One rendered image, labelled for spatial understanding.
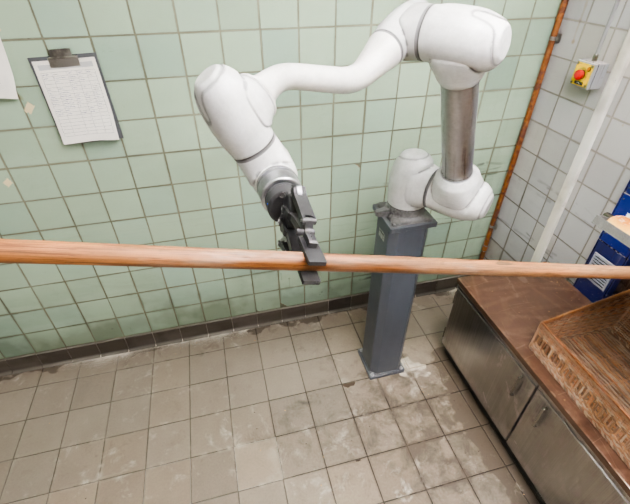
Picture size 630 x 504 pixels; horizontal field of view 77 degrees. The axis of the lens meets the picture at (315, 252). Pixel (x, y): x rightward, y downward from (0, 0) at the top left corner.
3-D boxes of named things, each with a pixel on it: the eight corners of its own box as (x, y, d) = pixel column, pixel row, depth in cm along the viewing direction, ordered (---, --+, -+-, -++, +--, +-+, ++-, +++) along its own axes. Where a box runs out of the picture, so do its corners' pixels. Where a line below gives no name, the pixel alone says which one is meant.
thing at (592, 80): (581, 82, 177) (591, 58, 171) (600, 89, 169) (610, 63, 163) (567, 83, 175) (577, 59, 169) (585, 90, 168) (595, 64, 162)
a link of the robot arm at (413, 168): (399, 187, 173) (406, 139, 160) (437, 201, 164) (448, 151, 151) (378, 202, 164) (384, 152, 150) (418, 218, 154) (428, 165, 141)
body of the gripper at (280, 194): (305, 181, 79) (318, 205, 72) (296, 218, 83) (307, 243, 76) (268, 177, 76) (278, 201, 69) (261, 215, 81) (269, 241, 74)
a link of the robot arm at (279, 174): (293, 206, 88) (300, 220, 84) (253, 202, 85) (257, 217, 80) (303, 168, 83) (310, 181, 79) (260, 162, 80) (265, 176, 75)
